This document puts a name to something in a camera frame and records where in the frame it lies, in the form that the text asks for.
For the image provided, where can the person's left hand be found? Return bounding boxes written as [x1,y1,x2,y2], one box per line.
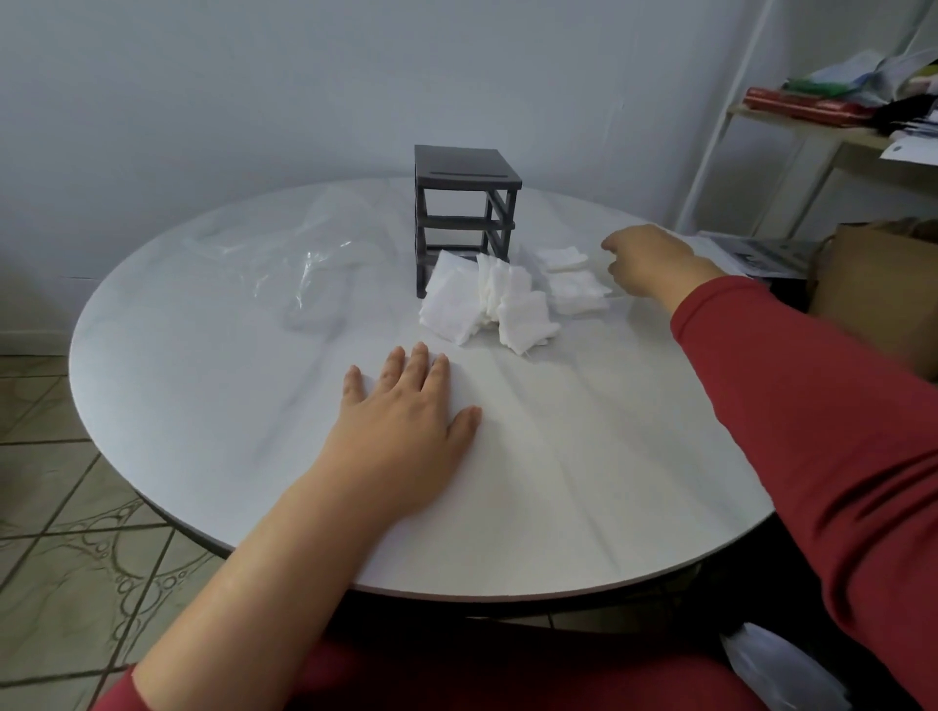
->
[342,342,483,518]

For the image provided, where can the person's right hand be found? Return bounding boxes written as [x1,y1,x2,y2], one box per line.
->
[601,224,728,300]

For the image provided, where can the person's right forearm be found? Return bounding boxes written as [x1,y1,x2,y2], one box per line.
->
[670,276,938,711]

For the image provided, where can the person's left forearm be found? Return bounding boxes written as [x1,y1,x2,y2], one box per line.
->
[132,458,441,711]

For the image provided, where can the small flat cotton pad stack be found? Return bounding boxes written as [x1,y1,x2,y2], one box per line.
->
[537,246,592,274]
[546,272,614,316]

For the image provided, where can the pile of white cotton pads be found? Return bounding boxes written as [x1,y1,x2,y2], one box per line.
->
[418,250,563,358]

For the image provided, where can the clear plastic bag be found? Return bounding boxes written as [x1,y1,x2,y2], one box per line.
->
[194,187,385,334]

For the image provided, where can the printed magazine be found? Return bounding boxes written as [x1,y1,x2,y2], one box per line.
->
[687,230,825,281]

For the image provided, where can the white metal shelf rack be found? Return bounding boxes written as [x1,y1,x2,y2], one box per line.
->
[673,0,938,243]

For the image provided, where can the red book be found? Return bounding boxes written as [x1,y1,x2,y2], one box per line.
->
[743,85,876,129]

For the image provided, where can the person's red trousers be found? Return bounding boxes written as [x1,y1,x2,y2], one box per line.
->
[91,636,770,711]

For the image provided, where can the brown cardboard box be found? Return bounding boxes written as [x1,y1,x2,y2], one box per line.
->
[806,217,938,383]

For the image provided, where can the heap of loose papers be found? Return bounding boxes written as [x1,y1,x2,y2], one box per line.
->
[783,47,938,100]

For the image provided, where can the white paper sheet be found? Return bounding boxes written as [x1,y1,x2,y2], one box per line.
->
[878,134,938,167]

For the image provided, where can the black object on shelf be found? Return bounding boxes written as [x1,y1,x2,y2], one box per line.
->
[874,94,938,137]

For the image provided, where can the white plastic bag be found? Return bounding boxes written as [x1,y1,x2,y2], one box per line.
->
[720,622,854,711]

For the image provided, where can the grey plastic drawer frame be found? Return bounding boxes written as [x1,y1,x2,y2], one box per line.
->
[413,144,523,300]

